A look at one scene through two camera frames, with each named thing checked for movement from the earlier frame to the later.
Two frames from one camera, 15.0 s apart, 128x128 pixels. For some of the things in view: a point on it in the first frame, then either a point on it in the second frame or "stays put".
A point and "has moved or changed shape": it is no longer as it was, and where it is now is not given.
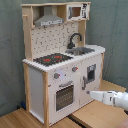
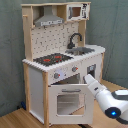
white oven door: (66, 97) has moved or changed shape
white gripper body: (108, 97) -> (93, 85)
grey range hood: (48, 18) stays put
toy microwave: (80, 11) stays put
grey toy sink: (79, 50) stays put
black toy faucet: (71, 44) stays put
